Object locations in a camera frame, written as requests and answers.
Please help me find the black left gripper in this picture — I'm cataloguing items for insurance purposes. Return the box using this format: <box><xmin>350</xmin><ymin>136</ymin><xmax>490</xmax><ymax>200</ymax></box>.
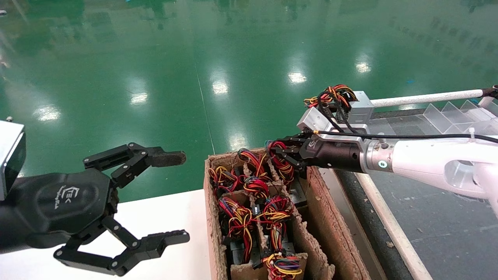
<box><xmin>5</xmin><ymin>143</ymin><xmax>191</xmax><ymax>277</ymax></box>

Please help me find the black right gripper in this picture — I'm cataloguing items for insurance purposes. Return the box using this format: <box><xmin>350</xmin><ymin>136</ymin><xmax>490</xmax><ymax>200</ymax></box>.
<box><xmin>276</xmin><ymin>133</ymin><xmax>368</xmax><ymax>174</ymax></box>

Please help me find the power supply with coloured wires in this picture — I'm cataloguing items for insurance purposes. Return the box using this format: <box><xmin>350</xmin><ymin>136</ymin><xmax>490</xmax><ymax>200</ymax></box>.
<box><xmin>208</xmin><ymin>166</ymin><xmax>238</xmax><ymax>195</ymax></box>
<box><xmin>237</xmin><ymin>149</ymin><xmax>269</xmax><ymax>179</ymax></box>
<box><xmin>259</xmin><ymin>196</ymin><xmax>296</xmax><ymax>255</ymax></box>
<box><xmin>243</xmin><ymin>177</ymin><xmax>271</xmax><ymax>199</ymax></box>
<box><xmin>266</xmin><ymin>141</ymin><xmax>309</xmax><ymax>207</ymax></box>
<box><xmin>218</xmin><ymin>196</ymin><xmax>255</xmax><ymax>266</ymax></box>
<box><xmin>263</xmin><ymin>253</ymin><xmax>304</xmax><ymax>280</ymax></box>

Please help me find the brown cardboard box with dividers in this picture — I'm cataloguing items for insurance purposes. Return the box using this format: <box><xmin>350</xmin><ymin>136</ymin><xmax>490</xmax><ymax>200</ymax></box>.
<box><xmin>204</xmin><ymin>147</ymin><xmax>372</xmax><ymax>280</ymax></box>

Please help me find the clear acrylic divider tray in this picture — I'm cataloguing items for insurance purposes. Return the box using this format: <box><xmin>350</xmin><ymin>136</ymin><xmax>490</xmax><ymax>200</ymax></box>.
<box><xmin>414</xmin><ymin>100</ymin><xmax>498</xmax><ymax>137</ymax></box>

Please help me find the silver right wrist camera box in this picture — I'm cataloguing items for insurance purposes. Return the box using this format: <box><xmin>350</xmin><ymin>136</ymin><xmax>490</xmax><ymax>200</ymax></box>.
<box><xmin>297</xmin><ymin>107</ymin><xmax>371</xmax><ymax>151</ymax></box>

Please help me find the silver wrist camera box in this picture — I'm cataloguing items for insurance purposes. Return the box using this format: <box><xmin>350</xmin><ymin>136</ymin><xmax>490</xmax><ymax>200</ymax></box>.
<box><xmin>0</xmin><ymin>120</ymin><xmax>26</xmax><ymax>201</ymax></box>
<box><xmin>297</xmin><ymin>107</ymin><xmax>371</xmax><ymax>151</ymax></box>

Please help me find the grey power supply with wires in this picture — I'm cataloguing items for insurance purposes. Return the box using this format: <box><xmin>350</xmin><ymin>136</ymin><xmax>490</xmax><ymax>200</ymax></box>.
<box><xmin>304</xmin><ymin>84</ymin><xmax>375</xmax><ymax>126</ymax></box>

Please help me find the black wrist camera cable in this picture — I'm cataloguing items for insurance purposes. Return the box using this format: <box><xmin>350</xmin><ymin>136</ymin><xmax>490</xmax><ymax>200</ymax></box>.
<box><xmin>311</xmin><ymin>129</ymin><xmax>498</xmax><ymax>145</ymax></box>

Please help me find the long white pipe rail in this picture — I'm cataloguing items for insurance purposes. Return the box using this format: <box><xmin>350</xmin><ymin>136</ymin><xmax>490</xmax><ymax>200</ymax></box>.
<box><xmin>355</xmin><ymin>172</ymin><xmax>433</xmax><ymax>280</ymax></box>
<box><xmin>372</xmin><ymin>89</ymin><xmax>485</xmax><ymax>108</ymax></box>

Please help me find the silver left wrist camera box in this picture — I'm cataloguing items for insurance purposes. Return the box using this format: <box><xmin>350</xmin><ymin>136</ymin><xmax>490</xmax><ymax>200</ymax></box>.
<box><xmin>0</xmin><ymin>120</ymin><xmax>26</xmax><ymax>201</ymax></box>

